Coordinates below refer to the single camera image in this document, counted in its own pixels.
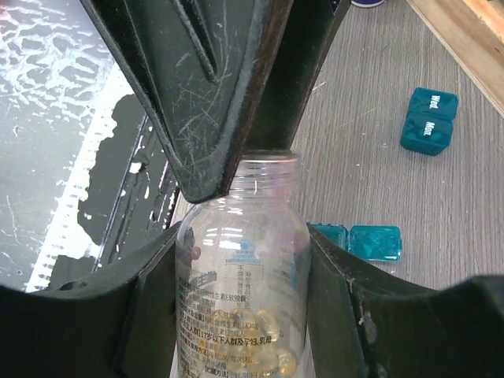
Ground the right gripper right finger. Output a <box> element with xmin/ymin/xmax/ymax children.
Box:
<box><xmin>308</xmin><ymin>228</ymin><xmax>503</xmax><ymax>377</ymax></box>

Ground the clear pill bottle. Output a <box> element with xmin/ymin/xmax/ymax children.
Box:
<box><xmin>176</xmin><ymin>150</ymin><xmax>311</xmax><ymax>377</ymax></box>

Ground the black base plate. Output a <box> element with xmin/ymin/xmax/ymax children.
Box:
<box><xmin>49</xmin><ymin>94</ymin><xmax>179</xmax><ymax>289</ymax></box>

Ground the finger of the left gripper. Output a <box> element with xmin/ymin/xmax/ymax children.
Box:
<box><xmin>245</xmin><ymin>0</ymin><xmax>350</xmax><ymax>150</ymax></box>
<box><xmin>83</xmin><ymin>1</ymin><xmax>292</xmax><ymax>203</ymax></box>

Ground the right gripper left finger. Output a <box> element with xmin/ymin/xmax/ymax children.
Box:
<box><xmin>1</xmin><ymin>225</ymin><xmax>179</xmax><ymax>377</ymax></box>

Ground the teal pill box pair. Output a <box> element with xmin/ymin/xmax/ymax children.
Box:
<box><xmin>400</xmin><ymin>87</ymin><xmax>458</xmax><ymax>156</ymax></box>

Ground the white slotted cable duct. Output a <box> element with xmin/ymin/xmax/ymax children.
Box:
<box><xmin>25</xmin><ymin>64</ymin><xmax>133</xmax><ymax>293</ymax></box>

